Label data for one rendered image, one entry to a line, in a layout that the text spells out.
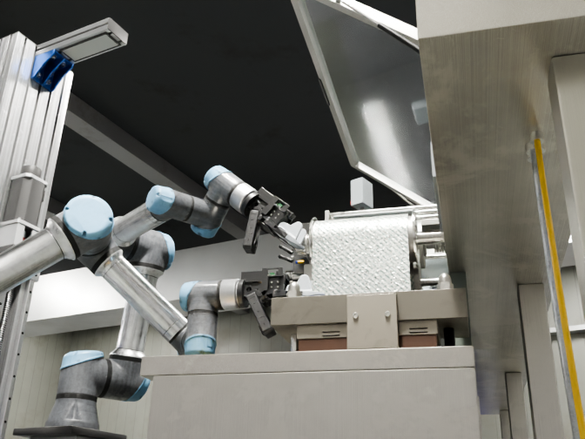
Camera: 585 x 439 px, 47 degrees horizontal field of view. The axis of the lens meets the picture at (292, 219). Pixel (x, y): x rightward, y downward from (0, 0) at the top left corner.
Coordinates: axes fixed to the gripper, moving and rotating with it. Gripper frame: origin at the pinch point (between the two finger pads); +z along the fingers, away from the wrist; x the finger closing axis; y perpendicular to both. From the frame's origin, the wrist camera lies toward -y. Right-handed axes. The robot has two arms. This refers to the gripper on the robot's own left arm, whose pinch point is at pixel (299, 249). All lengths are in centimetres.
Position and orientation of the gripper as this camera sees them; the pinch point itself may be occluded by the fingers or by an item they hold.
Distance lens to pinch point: 173.3
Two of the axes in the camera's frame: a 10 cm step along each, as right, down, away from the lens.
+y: 6.4, -7.5, 1.6
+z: 7.3, 5.3, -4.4
